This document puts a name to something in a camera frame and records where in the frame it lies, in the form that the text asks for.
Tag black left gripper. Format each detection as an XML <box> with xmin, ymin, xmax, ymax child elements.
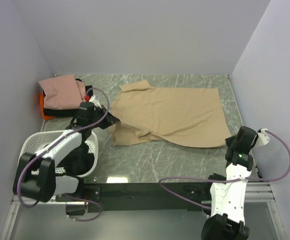
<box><xmin>89</xmin><ymin>105</ymin><xmax>119</xmax><ymax>130</ymax></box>

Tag beige t shirt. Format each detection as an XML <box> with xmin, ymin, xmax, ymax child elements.
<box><xmin>109</xmin><ymin>80</ymin><xmax>231</xmax><ymax>148</ymax></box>

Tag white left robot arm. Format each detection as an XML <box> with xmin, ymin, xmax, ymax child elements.
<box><xmin>13</xmin><ymin>102</ymin><xmax>120</xmax><ymax>204</ymax></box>

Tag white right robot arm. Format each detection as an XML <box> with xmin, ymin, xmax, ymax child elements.
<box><xmin>201</xmin><ymin>126</ymin><xmax>258</xmax><ymax>240</ymax></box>

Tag black clothes in basket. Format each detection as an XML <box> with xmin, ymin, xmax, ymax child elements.
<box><xmin>57</xmin><ymin>143</ymin><xmax>95</xmax><ymax>176</ymax></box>

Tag folded pink t shirt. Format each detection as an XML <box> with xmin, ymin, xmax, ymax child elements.
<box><xmin>38</xmin><ymin>74</ymin><xmax>86</xmax><ymax>110</ymax></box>

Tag folded black t shirt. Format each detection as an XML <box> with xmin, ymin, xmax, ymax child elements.
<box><xmin>42</xmin><ymin>78</ymin><xmax>93</xmax><ymax>118</ymax></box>

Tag folded orange t shirt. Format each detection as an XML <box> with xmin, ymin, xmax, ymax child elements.
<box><xmin>39</xmin><ymin>93</ymin><xmax>53</xmax><ymax>121</ymax></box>

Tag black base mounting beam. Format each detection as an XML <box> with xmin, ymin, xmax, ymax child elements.
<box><xmin>55</xmin><ymin>181</ymin><xmax>215</xmax><ymax>216</ymax></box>

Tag white plastic laundry basket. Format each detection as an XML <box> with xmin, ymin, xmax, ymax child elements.
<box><xmin>20</xmin><ymin>130</ymin><xmax>98</xmax><ymax>178</ymax></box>

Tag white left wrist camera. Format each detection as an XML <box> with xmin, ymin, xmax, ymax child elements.
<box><xmin>84</xmin><ymin>95</ymin><xmax>101</xmax><ymax>108</ymax></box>

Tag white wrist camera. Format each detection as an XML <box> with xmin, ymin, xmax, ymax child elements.
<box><xmin>255</xmin><ymin>128</ymin><xmax>270</xmax><ymax>147</ymax></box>
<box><xmin>84</xmin><ymin>95</ymin><xmax>101</xmax><ymax>108</ymax></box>

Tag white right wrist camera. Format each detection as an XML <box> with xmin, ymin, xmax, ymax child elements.
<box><xmin>255</xmin><ymin>128</ymin><xmax>270</xmax><ymax>147</ymax></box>

